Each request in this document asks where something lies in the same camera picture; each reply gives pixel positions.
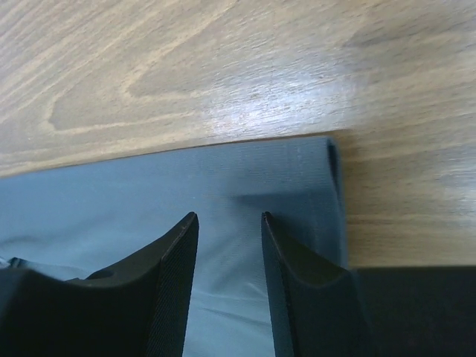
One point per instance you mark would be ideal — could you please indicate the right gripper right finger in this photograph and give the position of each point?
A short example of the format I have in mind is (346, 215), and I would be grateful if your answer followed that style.
(318, 308)

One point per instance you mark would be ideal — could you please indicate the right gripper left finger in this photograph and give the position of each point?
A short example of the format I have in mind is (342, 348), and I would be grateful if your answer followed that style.
(137, 306)

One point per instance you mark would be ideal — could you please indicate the grey t shirt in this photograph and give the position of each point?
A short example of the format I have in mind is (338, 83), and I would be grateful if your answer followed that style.
(72, 221)

